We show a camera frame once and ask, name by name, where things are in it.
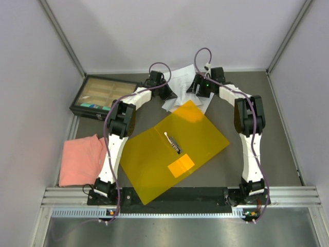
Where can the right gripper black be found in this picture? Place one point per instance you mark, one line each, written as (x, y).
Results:
(198, 81)

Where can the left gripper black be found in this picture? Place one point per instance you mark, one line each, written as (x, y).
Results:
(168, 94)

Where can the metal folder clip mechanism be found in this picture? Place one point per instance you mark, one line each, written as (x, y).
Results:
(173, 143)

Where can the yellow plastic folder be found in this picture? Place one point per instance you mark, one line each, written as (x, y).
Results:
(152, 165)

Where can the black compartment display box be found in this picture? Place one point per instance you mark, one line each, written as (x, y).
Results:
(101, 91)

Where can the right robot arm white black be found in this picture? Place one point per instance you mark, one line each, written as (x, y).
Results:
(249, 123)

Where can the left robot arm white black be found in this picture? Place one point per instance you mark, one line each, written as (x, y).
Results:
(118, 126)

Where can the teal tube left in box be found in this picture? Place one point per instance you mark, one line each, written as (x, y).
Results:
(88, 105)

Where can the pink folded cloth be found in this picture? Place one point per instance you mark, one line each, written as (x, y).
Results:
(82, 161)

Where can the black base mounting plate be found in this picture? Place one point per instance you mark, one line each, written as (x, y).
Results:
(177, 200)

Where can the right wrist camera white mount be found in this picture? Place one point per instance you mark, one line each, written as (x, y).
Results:
(207, 69)

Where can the left aluminium frame post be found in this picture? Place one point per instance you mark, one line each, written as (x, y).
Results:
(64, 40)

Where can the aluminium frame post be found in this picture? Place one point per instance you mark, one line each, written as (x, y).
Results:
(293, 28)
(64, 40)

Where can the grey slotted cable duct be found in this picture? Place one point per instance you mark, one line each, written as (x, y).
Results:
(106, 213)

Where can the right aluminium frame post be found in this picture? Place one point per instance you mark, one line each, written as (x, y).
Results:
(293, 28)

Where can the aluminium front rail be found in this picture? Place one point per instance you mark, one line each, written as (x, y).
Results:
(282, 196)

